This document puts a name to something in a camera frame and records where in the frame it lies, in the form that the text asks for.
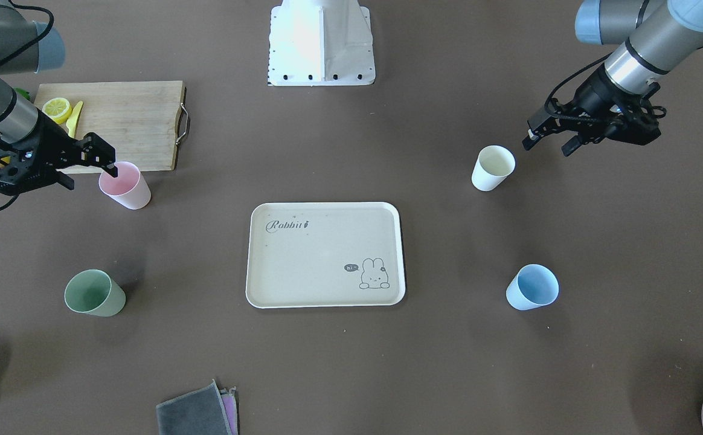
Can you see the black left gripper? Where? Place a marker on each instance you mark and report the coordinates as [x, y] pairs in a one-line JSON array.
[[590, 95]]

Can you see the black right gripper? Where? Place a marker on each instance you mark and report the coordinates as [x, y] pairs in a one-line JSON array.
[[51, 142]]

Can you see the pink plastic cup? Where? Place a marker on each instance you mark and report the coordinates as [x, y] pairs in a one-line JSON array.
[[128, 188]]

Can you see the cream plastic cup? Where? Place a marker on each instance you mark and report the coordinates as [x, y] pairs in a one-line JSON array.
[[492, 166]]

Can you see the green plastic cup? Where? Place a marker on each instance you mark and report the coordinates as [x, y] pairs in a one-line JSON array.
[[94, 292]]

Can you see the blue plastic cup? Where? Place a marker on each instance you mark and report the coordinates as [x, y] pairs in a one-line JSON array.
[[533, 287]]

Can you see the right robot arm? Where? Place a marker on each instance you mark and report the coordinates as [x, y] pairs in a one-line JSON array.
[[25, 46]]

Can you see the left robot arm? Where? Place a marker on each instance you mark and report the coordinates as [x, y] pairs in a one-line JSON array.
[[652, 37]]

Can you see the cream rabbit tray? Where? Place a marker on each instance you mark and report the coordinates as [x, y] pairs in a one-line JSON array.
[[325, 255]]

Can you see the yellow plastic knife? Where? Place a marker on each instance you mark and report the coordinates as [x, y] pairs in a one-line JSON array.
[[73, 120]]

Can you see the lemon half slice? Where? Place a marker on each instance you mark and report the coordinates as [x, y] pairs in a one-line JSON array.
[[58, 109]]

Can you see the wooden cutting board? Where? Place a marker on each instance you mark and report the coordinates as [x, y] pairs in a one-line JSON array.
[[140, 119]]

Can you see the green lime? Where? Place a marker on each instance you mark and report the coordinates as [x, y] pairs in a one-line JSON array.
[[23, 93]]

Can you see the pink cloth under grey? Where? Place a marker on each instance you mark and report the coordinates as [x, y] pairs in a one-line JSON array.
[[229, 401]]

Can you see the white camera stand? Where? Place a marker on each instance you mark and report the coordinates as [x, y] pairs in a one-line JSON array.
[[320, 43]]

